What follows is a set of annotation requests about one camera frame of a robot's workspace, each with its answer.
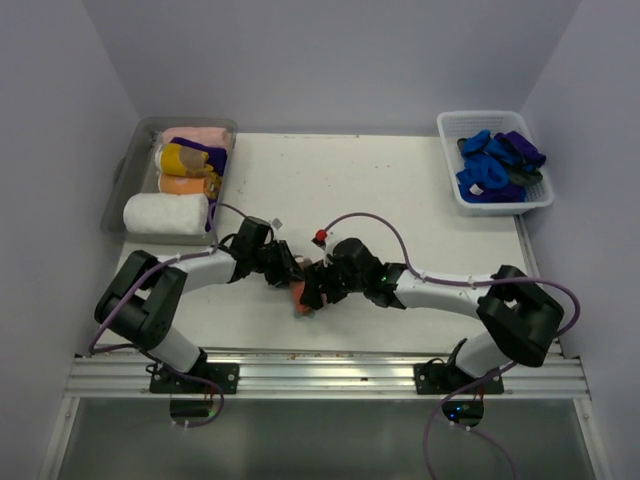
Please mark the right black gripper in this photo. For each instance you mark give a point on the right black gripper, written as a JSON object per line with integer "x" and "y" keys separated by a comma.
{"x": 319, "y": 274}

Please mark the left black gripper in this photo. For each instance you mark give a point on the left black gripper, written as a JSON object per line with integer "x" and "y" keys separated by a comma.
{"x": 288, "y": 270}

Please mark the brown orange towel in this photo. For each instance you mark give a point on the brown orange towel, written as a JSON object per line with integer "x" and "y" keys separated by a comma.
{"x": 306, "y": 286}

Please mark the yellow bear towel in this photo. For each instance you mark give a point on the yellow bear towel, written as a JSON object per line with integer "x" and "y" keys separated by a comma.
{"x": 182, "y": 161}

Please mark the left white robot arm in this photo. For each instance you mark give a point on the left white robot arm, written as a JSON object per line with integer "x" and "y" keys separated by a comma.
{"x": 141, "y": 301}

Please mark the purple rolled towel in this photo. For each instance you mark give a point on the purple rolled towel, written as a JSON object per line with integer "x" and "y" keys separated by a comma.
{"x": 217, "y": 157}

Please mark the white rolled towel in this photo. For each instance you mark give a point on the white rolled towel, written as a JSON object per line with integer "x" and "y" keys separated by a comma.
{"x": 162, "y": 213}

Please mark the orange rolled towel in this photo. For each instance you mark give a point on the orange rolled towel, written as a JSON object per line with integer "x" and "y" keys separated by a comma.
{"x": 177, "y": 185}

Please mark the pink rolled towel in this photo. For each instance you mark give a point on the pink rolled towel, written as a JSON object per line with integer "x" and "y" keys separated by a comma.
{"x": 208, "y": 136}

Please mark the grey plastic tray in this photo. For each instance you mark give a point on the grey plastic tray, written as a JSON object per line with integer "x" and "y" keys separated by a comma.
{"x": 137, "y": 173}

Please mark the blue towel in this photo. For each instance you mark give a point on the blue towel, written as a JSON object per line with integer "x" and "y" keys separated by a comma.
{"x": 484, "y": 180}
{"x": 487, "y": 145}

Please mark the dark green towel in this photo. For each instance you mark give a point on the dark green towel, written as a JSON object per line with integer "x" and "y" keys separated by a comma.
{"x": 523, "y": 178}

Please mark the purple towel in basket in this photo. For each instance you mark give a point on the purple towel in basket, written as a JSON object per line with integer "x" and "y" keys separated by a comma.
{"x": 521, "y": 153}

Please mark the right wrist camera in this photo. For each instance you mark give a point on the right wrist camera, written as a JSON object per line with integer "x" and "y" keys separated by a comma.
{"x": 326, "y": 240}

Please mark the aluminium mounting rail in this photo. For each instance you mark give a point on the aluminium mounting rail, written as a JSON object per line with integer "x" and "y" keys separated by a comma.
{"x": 309, "y": 374}

